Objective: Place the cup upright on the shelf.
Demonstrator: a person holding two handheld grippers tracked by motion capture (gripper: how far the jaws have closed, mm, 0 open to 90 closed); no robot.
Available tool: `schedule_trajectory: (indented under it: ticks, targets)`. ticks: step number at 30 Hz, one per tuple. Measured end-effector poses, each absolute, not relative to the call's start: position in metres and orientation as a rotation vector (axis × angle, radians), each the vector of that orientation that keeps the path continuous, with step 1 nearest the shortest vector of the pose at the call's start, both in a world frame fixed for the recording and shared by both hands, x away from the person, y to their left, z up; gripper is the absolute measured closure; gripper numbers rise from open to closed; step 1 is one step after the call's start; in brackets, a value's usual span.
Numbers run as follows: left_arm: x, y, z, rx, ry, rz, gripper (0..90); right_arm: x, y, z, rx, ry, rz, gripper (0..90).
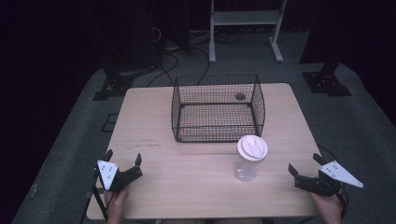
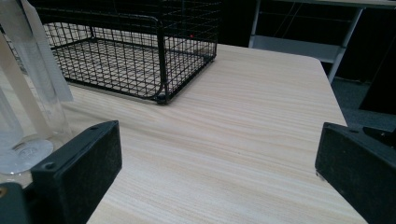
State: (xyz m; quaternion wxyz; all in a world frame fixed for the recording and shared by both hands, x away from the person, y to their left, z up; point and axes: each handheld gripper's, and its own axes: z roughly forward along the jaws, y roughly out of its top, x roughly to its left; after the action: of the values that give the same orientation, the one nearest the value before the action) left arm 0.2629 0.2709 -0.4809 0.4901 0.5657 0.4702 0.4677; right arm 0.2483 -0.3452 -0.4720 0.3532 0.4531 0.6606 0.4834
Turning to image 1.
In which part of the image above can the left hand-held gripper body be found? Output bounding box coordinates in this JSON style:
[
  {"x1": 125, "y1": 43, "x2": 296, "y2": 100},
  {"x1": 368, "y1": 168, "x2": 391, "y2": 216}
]
[{"x1": 96, "y1": 160, "x2": 144, "y2": 192}]

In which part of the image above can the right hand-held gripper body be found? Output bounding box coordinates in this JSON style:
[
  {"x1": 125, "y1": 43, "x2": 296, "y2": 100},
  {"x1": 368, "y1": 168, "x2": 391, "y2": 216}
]
[{"x1": 293, "y1": 160, "x2": 364, "y2": 198}]

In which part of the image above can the clear cup with white lid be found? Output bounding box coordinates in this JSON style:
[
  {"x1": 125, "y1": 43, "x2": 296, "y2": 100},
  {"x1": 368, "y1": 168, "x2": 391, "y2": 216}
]
[{"x1": 233, "y1": 134, "x2": 269, "y2": 183}]

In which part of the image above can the black wire basket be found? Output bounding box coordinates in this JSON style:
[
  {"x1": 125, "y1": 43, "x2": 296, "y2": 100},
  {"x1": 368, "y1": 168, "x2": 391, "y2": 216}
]
[{"x1": 170, "y1": 74, "x2": 266, "y2": 144}]

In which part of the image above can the person's left hand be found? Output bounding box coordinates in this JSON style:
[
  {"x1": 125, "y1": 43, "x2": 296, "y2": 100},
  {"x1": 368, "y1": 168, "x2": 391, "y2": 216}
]
[{"x1": 104, "y1": 186, "x2": 130, "y2": 224}]

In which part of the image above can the person's right hand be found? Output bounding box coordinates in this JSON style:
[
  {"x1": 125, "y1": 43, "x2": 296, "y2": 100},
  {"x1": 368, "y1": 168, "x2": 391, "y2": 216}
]
[{"x1": 310, "y1": 192, "x2": 344, "y2": 224}]

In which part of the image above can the black stand base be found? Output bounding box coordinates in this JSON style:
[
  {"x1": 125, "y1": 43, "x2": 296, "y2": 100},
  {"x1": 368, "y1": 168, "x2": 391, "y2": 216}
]
[
  {"x1": 92, "y1": 69, "x2": 135, "y2": 102},
  {"x1": 301, "y1": 61, "x2": 353, "y2": 98}
]

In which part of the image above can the dark equipment cabinet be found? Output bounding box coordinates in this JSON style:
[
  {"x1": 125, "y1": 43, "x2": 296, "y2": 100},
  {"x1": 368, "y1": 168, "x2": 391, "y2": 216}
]
[{"x1": 101, "y1": 0, "x2": 163, "y2": 73}]

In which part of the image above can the white metal stand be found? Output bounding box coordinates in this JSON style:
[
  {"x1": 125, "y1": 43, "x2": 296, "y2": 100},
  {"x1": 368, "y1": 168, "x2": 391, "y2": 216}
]
[{"x1": 208, "y1": 0, "x2": 288, "y2": 64}]

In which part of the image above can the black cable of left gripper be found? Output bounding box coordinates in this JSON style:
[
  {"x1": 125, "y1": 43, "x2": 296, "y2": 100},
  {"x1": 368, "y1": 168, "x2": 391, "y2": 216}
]
[{"x1": 91, "y1": 167, "x2": 110, "y2": 222}]

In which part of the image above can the black rectangular floor frame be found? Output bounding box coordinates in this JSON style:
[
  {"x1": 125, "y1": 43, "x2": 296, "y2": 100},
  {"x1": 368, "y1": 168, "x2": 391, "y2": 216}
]
[{"x1": 100, "y1": 113, "x2": 120, "y2": 133}]

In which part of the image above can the black floor cable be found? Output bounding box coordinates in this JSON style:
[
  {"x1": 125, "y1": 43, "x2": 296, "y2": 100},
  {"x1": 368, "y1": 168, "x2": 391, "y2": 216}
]
[
  {"x1": 146, "y1": 51, "x2": 180, "y2": 89},
  {"x1": 189, "y1": 46, "x2": 211, "y2": 87}
]

